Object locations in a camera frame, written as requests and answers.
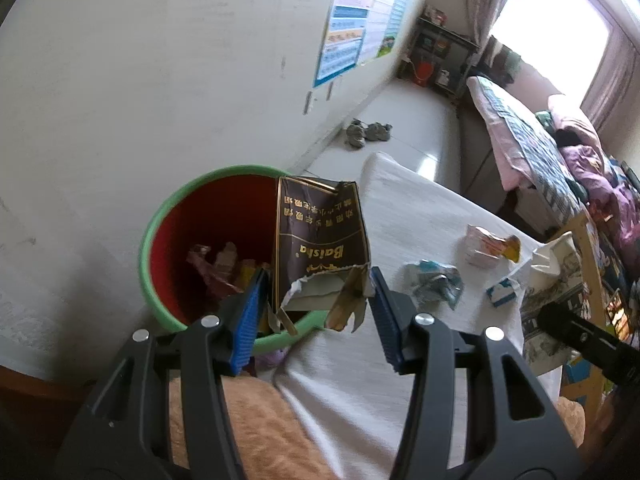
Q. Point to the pink white wrapper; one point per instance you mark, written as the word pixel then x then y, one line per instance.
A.
pixel 485 245

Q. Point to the purple clothes heap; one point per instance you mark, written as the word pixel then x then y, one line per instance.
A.
pixel 595 170

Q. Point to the wall poster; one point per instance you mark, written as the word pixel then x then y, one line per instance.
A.
pixel 360 15

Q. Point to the red bucket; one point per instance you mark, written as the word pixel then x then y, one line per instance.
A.
pixel 424 71

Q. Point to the crinkled pink wrapper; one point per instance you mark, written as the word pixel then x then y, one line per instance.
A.
pixel 205 265

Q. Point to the torn brown cigarette box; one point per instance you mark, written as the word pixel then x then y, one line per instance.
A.
pixel 320 240

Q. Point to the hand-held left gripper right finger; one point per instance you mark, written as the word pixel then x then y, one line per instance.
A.
pixel 385 320

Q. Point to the dark clothes heap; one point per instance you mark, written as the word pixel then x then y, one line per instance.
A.
pixel 505 60

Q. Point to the purple plastic bag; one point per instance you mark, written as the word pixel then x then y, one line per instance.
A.
pixel 275 357

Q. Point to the printed paper carton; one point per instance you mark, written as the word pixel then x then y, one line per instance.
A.
pixel 550 285

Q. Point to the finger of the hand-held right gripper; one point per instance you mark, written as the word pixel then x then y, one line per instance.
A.
pixel 575 330

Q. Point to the red bin with green rim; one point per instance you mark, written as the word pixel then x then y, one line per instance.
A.
pixel 225 220

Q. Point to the small blue white carton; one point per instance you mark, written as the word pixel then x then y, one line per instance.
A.
pixel 502 292

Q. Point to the brown wooden furniture edge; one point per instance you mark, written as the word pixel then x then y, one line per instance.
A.
pixel 30 385

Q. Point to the grey curtain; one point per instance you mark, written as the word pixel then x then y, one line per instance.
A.
pixel 615 80
pixel 482 0

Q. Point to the white table cloth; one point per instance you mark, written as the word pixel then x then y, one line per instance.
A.
pixel 425 200

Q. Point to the small yellow wrapper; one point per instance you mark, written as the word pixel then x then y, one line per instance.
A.
pixel 247 272

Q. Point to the peach fuzzy blanket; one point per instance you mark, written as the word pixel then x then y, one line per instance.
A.
pixel 260 420

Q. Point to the dark metal shelf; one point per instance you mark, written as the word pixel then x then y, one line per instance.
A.
pixel 445 55

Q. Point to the crumpled blue white wrapper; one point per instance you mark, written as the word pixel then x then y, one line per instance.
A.
pixel 435 280

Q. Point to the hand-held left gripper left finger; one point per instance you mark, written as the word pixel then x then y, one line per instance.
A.
pixel 247 320

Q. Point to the wooden chair frame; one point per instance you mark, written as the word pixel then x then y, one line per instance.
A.
pixel 592 270

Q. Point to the grey shoe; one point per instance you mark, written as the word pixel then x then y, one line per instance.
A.
pixel 377 131
pixel 356 134

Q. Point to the bed with patterned quilt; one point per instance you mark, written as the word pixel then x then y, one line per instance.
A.
pixel 530 145

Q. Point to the bright window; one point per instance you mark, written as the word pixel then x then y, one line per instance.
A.
pixel 555 25

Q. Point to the pink pillow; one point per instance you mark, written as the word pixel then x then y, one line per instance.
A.
pixel 575 120

